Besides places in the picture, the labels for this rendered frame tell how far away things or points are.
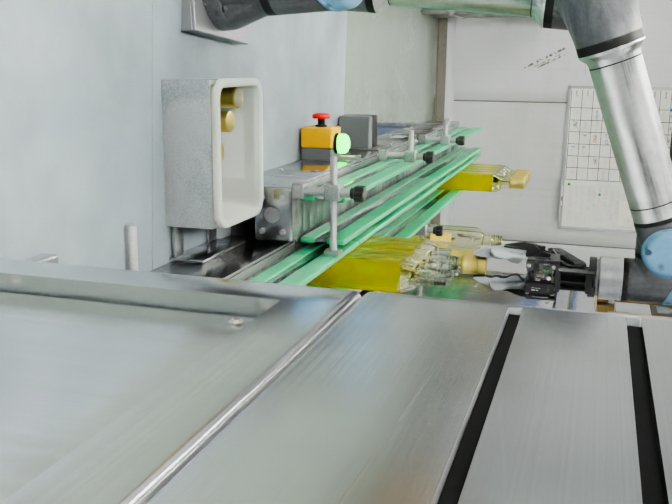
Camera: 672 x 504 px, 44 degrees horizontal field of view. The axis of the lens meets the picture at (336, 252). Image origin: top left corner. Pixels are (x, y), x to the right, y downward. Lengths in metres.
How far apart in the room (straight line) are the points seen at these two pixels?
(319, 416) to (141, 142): 0.93
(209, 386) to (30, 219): 0.69
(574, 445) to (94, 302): 0.32
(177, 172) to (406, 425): 0.99
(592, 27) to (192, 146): 0.60
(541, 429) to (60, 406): 0.20
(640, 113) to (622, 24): 0.13
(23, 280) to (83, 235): 0.54
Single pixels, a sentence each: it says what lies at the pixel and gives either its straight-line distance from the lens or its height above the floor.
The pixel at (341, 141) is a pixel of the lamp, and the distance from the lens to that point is 1.82.
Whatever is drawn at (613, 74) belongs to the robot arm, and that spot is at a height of 1.39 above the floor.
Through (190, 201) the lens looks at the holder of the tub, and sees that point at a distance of 1.28.
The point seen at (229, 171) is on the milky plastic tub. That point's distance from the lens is 1.42.
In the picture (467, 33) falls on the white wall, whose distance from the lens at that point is 7.39.
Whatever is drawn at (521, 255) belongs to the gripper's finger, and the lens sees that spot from 1.52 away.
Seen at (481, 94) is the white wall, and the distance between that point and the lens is 7.37.
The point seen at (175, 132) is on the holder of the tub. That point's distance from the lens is 1.28.
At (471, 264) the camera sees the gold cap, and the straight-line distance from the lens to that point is 1.53.
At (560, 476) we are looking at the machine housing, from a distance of 0.30.
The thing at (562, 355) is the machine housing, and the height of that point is 1.36.
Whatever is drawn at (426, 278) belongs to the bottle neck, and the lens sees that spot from 1.44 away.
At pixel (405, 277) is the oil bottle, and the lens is 1.43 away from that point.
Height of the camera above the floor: 1.37
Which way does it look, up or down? 17 degrees down
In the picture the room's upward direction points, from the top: 94 degrees clockwise
